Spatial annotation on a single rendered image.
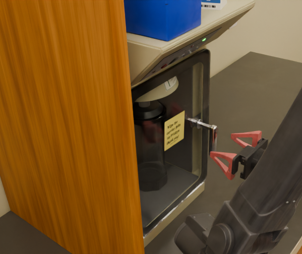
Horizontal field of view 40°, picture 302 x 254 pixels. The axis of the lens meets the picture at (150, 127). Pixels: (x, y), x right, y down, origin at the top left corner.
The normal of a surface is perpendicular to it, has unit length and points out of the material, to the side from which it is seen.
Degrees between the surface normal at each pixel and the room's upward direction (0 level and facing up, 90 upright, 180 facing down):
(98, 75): 90
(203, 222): 20
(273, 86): 0
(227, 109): 0
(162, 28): 90
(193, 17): 90
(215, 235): 71
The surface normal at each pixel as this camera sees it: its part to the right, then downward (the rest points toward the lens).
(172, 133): 0.77, 0.30
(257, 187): -0.81, -0.15
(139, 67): -0.63, 0.44
